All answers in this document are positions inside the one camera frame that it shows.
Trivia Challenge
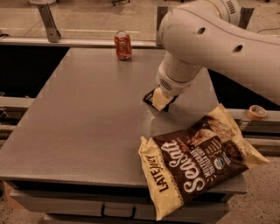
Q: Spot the dark rxbar chocolate wrapper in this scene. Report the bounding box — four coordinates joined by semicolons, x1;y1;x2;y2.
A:
143;89;178;112

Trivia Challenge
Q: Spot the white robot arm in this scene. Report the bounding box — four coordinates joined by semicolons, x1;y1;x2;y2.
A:
152;0;280;110

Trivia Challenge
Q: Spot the brown sea salt chip bag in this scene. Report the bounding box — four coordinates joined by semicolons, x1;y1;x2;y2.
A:
138;104;269;221

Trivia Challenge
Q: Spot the red soda can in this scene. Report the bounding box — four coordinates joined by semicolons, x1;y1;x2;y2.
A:
115;31;132;60

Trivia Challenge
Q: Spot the orange tape roll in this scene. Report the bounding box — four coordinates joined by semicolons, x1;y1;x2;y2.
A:
248;105;267;120

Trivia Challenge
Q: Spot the grey table drawer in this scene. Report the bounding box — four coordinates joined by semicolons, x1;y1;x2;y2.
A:
10;190;229;224

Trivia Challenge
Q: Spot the right metal bracket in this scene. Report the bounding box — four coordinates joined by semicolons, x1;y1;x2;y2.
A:
238;7;254;29

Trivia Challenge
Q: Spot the black cable on floor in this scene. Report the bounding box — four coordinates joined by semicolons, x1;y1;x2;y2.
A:
256;26;280;34

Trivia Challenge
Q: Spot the black drawer handle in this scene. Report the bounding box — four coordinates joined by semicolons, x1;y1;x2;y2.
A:
101;203;137;219

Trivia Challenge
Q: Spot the left metal bracket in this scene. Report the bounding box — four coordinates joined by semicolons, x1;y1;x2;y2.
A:
38;3;61;43

